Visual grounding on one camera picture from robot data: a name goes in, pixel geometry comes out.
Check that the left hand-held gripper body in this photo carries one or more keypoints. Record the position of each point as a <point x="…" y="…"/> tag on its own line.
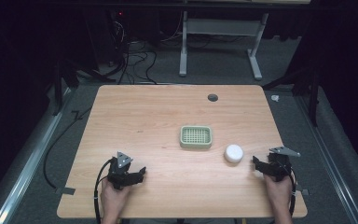
<point x="120" y="174"/>

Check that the grey round table grommet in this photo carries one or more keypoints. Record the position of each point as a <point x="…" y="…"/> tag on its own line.
<point x="213" y="97"/>

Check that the white round cup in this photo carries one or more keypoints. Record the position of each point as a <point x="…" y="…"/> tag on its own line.
<point x="233" y="153"/>

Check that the dark computer tower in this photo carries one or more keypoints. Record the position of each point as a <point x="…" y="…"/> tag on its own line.
<point x="105" y="34"/>

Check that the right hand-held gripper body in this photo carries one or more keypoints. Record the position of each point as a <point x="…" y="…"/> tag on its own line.
<point x="279" y="166"/>

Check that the person's right hand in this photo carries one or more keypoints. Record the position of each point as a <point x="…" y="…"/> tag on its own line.
<point x="278" y="194"/>

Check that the grey metal desk frame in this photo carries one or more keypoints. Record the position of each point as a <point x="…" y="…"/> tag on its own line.
<point x="220" y="27"/>

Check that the black metal stand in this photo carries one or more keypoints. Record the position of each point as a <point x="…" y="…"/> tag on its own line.
<point x="59" y="87"/>
<point x="313" y="93"/>

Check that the silver metal floor rail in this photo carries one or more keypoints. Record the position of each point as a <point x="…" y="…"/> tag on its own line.
<point x="332" y="174"/>
<point x="28" y="168"/>

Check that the person's left hand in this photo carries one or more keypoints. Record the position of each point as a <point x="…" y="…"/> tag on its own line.
<point x="113" y="200"/>

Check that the green slotted soap dish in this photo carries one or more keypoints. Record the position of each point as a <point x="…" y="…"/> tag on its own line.
<point x="196" y="137"/>

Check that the grey tape strip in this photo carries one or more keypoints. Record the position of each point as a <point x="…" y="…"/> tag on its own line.
<point x="303" y="192"/>
<point x="65" y="190"/>

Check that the white crumpled paper scrap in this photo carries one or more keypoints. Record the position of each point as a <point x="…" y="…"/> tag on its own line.
<point x="275" y="98"/>

